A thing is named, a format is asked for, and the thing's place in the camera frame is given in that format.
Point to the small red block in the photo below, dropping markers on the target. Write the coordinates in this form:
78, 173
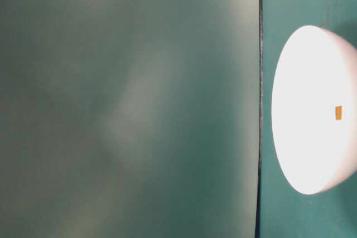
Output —
338, 112

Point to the white round bowl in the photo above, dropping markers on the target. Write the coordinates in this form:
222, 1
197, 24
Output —
316, 72

